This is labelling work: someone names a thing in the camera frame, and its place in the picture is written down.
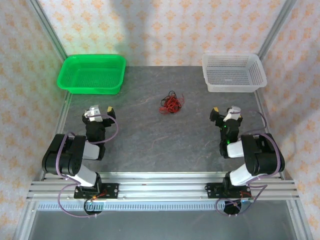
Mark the red-brown rubber bands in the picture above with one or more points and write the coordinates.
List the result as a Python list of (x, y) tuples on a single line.
[(166, 108)]

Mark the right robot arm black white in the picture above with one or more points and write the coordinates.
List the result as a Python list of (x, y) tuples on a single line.
[(262, 155)]

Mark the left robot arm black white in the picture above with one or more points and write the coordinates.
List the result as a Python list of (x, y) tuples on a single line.
[(75, 155)]

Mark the green plastic basket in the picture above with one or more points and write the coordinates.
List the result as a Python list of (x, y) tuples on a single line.
[(92, 75)]

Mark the white plastic basket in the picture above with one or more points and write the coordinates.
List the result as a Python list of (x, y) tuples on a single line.
[(232, 72)]

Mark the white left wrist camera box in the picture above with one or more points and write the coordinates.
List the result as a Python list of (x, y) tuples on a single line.
[(93, 113)]

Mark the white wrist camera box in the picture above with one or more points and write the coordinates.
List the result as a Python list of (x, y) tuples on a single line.
[(93, 113), (231, 114)]

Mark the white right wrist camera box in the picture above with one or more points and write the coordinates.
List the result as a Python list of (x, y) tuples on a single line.
[(231, 114)]

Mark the aluminium table side rail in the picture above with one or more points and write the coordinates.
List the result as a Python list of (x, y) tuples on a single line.
[(261, 102), (61, 117)]

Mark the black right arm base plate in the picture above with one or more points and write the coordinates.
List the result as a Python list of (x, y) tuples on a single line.
[(212, 191)]

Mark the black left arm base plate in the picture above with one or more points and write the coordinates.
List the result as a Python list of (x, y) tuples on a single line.
[(112, 191)]

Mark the aluminium mounting rail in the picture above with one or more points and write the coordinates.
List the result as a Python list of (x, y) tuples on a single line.
[(162, 186)]

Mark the aluminium frame post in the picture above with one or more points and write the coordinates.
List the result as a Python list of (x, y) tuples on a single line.
[(276, 27), (48, 27)]

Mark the aluminium frame leg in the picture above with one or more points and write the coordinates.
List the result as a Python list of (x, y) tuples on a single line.
[(298, 220), (25, 220)]

